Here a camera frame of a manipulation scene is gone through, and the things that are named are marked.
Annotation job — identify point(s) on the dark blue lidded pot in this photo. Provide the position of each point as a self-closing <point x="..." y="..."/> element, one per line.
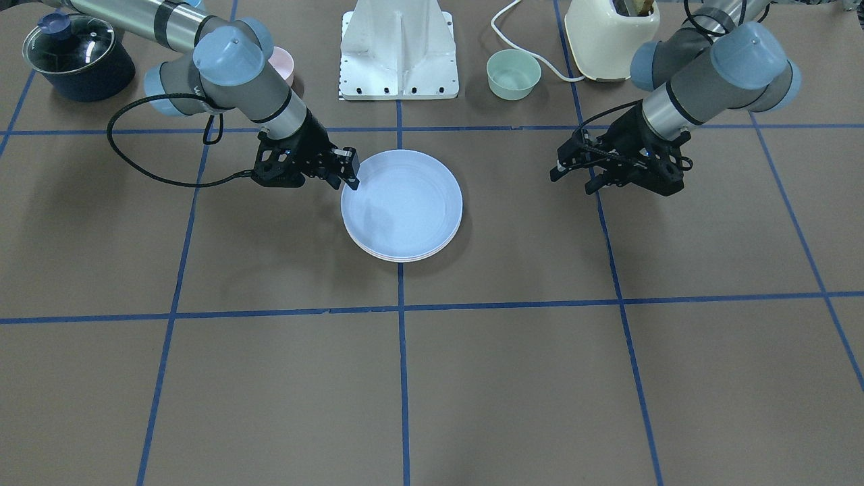
<point x="82" y="57"/>

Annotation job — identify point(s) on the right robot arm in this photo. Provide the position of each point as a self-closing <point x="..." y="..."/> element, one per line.
<point x="224" y="65"/>

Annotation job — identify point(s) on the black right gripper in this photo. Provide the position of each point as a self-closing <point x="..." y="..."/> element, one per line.
<point x="314" y="140"/>

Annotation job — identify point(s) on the pink plate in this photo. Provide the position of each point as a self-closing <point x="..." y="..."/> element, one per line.
<point x="420" y="257"/>

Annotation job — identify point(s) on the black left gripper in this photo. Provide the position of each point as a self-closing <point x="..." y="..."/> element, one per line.
<point x="626" y="137"/>

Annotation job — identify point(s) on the mint green bowl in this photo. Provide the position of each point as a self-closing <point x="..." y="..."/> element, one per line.
<point x="512" y="74"/>

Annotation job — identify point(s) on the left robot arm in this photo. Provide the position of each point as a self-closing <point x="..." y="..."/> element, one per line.
<point x="721" y="58"/>

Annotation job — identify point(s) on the white camera stand base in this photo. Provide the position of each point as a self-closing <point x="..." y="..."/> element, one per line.
<point x="398" y="51"/>

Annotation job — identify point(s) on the pink bowl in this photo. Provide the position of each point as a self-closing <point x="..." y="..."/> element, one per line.
<point x="283" y="63"/>

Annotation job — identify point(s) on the cream toaster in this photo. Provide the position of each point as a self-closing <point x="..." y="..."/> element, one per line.
<point x="605" y="35"/>

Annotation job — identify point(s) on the light blue plate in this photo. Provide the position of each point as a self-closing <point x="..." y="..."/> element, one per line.
<point x="406" y="204"/>

